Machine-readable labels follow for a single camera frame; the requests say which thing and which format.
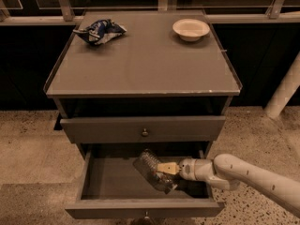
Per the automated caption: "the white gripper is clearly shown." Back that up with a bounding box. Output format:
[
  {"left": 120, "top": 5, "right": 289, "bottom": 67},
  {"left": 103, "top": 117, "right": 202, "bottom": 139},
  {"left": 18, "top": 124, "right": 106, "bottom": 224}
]
[{"left": 157, "top": 158, "right": 215, "bottom": 182}]

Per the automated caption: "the clear plastic water bottle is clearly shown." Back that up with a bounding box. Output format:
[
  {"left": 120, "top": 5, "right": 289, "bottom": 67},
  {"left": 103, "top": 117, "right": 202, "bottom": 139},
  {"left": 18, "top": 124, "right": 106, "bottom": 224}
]
[{"left": 133, "top": 149, "right": 178, "bottom": 194}]

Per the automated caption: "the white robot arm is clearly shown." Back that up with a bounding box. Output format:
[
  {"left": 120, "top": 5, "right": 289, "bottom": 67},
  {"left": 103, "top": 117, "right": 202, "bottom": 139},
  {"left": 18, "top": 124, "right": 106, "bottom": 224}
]
[{"left": 156, "top": 154, "right": 300, "bottom": 218}]

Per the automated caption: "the grey top drawer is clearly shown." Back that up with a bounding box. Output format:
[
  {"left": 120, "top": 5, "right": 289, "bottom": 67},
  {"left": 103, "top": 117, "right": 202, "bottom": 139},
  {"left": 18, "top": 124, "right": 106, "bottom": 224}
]
[{"left": 61, "top": 115, "right": 225, "bottom": 143}]

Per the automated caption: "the metal top drawer knob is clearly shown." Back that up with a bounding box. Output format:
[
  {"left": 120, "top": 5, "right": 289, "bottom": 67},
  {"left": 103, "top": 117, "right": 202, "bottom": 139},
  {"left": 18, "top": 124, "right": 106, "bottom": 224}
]
[{"left": 142, "top": 128, "right": 149, "bottom": 137}]

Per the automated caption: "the metal drawer knob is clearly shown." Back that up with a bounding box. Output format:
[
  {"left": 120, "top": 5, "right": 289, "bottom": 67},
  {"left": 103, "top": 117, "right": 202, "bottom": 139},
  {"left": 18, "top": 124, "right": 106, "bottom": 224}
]
[
  {"left": 143, "top": 212, "right": 151, "bottom": 222},
  {"left": 142, "top": 128, "right": 149, "bottom": 137}
]

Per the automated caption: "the metal middle drawer knob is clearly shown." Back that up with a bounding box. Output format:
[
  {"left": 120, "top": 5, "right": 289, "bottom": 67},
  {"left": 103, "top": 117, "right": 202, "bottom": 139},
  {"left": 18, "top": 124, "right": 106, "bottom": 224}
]
[{"left": 143, "top": 212, "right": 151, "bottom": 222}]

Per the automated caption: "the grey open middle drawer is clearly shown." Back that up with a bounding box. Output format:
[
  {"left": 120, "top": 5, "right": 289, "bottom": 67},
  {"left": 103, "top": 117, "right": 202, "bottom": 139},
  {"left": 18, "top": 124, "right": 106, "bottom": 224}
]
[{"left": 66, "top": 142, "right": 224, "bottom": 219}]

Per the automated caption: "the grey drawer cabinet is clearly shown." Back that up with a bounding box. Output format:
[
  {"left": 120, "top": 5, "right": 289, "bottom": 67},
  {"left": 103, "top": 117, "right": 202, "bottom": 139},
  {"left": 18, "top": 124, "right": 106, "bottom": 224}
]
[{"left": 43, "top": 9, "right": 243, "bottom": 161}]

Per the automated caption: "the white bowl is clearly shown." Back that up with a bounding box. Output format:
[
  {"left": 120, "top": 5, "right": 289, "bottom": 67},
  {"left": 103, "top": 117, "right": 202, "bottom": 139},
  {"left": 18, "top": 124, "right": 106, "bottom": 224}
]
[{"left": 172, "top": 19, "right": 210, "bottom": 42}]

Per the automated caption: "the white slanted pole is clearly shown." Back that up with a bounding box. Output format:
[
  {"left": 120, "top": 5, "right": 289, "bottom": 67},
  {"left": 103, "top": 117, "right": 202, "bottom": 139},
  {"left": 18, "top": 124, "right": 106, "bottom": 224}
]
[{"left": 264, "top": 52, "right": 300, "bottom": 119}]

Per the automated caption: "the blue crumpled chip bag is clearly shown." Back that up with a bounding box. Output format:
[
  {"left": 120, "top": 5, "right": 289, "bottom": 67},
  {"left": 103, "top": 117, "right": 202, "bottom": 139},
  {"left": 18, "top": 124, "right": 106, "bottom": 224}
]
[{"left": 73, "top": 19, "right": 127, "bottom": 46}]

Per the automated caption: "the metal railing frame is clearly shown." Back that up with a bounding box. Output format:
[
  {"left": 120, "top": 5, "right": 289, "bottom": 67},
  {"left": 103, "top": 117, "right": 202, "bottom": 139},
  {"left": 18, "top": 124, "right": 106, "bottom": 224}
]
[{"left": 0, "top": 0, "right": 300, "bottom": 26}]

